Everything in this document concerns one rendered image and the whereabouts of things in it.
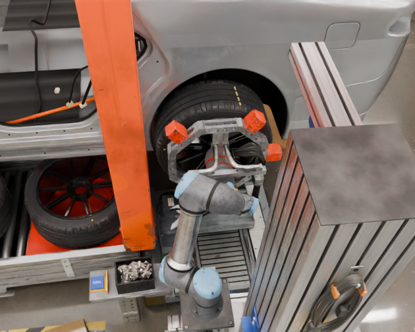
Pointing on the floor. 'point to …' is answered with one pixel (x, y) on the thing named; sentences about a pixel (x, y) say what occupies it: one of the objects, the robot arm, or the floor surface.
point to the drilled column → (130, 309)
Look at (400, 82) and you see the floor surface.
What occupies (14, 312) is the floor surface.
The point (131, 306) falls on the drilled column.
